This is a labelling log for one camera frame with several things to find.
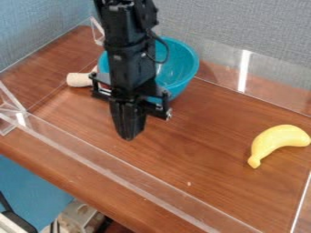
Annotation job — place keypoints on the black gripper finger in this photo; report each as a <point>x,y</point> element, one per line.
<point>136,120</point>
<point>118,113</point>

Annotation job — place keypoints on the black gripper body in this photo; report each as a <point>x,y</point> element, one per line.
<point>149,94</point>

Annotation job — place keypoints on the blue bowl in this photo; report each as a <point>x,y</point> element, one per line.
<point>177,71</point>

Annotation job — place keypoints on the white and red toy mushroom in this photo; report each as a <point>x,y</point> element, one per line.
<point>80,79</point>

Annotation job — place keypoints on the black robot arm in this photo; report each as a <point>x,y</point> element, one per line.
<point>128,86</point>

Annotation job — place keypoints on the clear acrylic front barrier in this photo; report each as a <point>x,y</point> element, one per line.
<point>134,198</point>

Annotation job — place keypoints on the clear acrylic barrier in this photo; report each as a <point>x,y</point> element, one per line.
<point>134,198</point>
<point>259,76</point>

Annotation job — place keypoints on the clear acrylic back barrier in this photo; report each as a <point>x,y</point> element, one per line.
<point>259,76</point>

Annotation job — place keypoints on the yellow toy banana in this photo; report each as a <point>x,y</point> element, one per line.
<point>273,138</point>

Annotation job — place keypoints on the white block under table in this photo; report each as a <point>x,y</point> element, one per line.
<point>78,218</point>

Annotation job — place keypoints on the clear acrylic corner bracket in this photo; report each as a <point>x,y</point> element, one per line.
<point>97,32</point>

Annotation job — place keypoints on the clear acrylic left bracket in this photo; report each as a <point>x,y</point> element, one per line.
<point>12,112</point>

